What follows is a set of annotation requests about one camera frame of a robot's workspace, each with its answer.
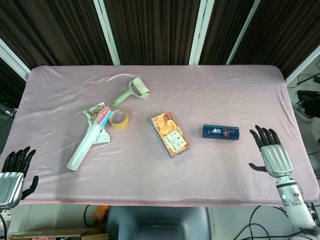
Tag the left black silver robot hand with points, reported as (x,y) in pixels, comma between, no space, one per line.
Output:
(11,185)

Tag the grey plastic chair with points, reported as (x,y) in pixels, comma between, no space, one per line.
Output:
(157,222)

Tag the green lint roller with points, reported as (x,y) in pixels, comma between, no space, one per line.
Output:
(125,96)

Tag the dark slatted folding screen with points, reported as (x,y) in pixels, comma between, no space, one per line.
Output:
(155,30)

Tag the black electronic device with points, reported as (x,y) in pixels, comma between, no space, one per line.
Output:
(307,96)

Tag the dark blue rectangular box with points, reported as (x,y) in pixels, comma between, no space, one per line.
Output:
(220,132)

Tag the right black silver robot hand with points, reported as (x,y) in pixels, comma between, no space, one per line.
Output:
(276,160)

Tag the crumpled printed paper wrapper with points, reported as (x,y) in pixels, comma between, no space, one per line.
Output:
(90,112)

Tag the brown cardboard box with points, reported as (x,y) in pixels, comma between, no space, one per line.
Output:
(50,235)

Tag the pink tablecloth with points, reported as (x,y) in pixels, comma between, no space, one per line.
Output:
(160,180)

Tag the plastic food wrap roll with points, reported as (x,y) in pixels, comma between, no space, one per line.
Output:
(85,145)

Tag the yellow tape roll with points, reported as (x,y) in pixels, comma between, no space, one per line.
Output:
(123,123)

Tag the orange device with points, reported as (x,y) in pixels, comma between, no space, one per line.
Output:
(100,213)

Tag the white orange sneaker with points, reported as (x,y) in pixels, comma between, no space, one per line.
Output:
(310,117)

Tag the orange blue snack box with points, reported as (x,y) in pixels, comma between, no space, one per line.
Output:
(172,136)

